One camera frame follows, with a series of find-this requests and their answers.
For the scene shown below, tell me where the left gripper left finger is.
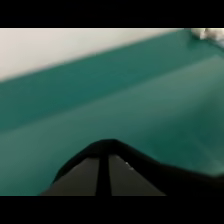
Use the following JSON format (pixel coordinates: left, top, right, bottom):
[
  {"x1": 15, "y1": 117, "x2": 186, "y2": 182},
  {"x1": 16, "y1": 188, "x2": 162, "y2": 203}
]
[{"x1": 40, "y1": 156, "x2": 101, "y2": 197}]

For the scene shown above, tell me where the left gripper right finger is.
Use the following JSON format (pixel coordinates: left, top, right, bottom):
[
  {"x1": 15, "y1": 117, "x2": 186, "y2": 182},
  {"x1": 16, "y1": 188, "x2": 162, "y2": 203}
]
[{"x1": 108, "y1": 154, "x2": 167, "y2": 197}]

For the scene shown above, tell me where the white garment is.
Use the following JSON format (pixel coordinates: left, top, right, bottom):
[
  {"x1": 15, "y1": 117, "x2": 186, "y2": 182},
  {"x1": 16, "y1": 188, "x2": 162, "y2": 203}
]
[{"x1": 190, "y1": 28, "x2": 224, "y2": 49}]

